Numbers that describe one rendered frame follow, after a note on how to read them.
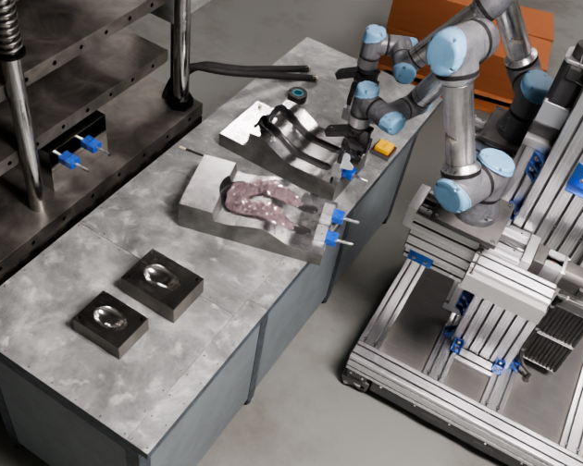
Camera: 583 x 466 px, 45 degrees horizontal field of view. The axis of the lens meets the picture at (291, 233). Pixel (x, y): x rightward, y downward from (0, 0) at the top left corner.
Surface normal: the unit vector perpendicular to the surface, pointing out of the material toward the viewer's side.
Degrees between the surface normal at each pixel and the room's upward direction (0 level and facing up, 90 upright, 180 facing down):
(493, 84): 90
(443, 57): 83
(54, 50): 0
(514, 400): 0
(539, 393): 0
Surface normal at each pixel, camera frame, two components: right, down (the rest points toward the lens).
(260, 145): -0.52, 0.58
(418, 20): -0.32, 0.67
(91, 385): 0.13, -0.67
